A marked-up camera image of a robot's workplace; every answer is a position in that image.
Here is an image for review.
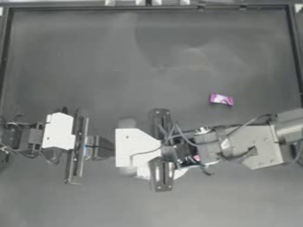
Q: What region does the purple candy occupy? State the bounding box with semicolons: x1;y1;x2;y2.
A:
208;92;236;107

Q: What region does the black table frame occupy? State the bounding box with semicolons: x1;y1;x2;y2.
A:
0;0;303;105

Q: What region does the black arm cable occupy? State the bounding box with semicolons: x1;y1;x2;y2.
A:
220;113;276;140

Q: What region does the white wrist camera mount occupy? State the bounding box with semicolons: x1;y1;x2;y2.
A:
39;111;77;151
113;127;162;169

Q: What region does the clear bag with pink zip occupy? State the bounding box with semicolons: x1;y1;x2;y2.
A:
134;154;204;181

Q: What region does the thin black camera cable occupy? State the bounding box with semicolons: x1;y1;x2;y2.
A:
129;122;178;162

